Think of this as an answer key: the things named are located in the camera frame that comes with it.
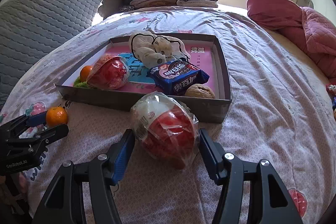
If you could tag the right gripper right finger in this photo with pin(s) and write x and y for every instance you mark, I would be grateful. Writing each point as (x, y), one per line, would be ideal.
(269, 199)

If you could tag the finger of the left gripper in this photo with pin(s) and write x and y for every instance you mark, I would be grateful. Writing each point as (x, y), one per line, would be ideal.
(22, 147)
(17, 126)

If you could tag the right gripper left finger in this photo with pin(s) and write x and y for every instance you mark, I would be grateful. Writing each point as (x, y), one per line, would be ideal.
(63, 200)

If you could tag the orange tangerine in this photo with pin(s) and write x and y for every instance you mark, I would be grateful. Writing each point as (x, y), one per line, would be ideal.
(56, 116)
(84, 73)

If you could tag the brown walnut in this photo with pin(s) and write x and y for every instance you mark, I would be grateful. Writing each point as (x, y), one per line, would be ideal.
(200, 91)

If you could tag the blue cookie packet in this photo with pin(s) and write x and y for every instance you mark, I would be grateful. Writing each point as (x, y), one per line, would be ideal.
(175, 77)

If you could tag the cream cloth pouch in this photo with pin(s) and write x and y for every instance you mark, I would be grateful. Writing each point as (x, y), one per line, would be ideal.
(153, 50)

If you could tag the left hand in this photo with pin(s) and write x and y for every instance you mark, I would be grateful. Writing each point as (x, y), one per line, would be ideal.
(22, 182)

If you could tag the strawberry print bedspread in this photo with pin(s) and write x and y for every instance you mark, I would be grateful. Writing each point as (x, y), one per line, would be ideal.
(280, 109)

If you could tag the grey quilted headboard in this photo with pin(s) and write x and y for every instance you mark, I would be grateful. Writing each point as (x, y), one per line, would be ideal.
(31, 29)

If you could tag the small doll toy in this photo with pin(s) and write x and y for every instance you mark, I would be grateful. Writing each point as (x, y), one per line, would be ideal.
(331, 90)

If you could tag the pink quilted blanket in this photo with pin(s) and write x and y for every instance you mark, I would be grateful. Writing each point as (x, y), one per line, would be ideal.
(309, 30)

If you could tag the white chair back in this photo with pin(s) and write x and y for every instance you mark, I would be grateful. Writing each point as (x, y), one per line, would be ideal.
(305, 3)

